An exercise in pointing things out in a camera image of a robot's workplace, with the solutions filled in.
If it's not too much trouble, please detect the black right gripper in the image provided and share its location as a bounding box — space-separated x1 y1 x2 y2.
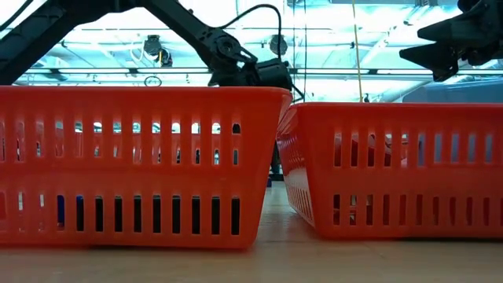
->
398 0 503 83

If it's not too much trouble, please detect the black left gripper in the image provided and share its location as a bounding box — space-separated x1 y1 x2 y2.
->
207 57 294 90

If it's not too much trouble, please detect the light blue plug charger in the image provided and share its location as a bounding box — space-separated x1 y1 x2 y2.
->
417 132 494 164

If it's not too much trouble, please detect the red box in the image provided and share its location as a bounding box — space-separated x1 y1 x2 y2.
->
333 131 409 168

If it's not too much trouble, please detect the red slotted plastic basket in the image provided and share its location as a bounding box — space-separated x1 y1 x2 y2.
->
0 86 294 249
276 101 503 240

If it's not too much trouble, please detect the black round ceiling fixture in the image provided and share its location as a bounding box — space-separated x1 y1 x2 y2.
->
268 35 289 57
142 35 174 68

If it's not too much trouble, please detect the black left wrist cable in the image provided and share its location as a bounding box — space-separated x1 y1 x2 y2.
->
218 2 284 61

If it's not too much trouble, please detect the long black cable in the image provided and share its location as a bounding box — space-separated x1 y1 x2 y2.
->
302 0 308 103

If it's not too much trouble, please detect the black ceiling rail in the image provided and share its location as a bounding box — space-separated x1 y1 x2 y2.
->
23 67 433 76

